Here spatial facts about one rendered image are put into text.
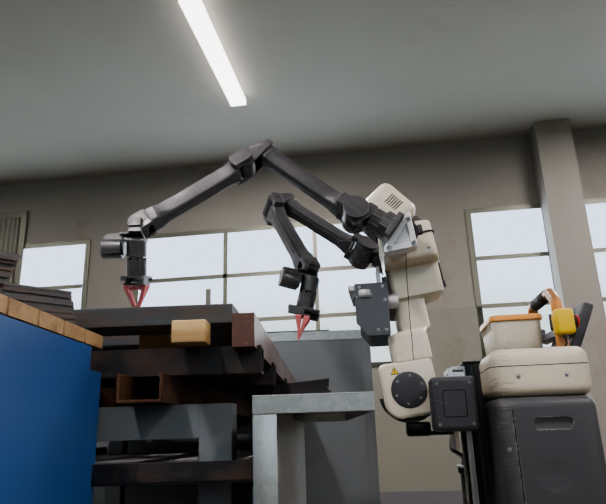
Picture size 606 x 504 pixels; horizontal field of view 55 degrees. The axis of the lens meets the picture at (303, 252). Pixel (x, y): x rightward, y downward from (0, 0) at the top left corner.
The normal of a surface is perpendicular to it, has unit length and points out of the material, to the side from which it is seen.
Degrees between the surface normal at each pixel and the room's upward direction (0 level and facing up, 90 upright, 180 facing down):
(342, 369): 90
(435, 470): 90
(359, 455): 90
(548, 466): 92
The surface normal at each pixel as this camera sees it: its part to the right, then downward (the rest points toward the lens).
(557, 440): -0.15, -0.29
